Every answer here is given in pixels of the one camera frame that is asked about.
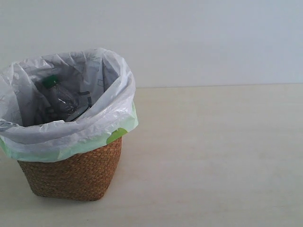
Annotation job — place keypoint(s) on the green label clear bottle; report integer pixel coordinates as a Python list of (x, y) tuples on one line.
[(67, 105)]

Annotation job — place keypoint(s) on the white plastic bin liner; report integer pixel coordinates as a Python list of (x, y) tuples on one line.
[(29, 129)]

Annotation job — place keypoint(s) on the woven wicker waste basket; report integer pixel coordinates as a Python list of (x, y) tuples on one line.
[(82, 177)]

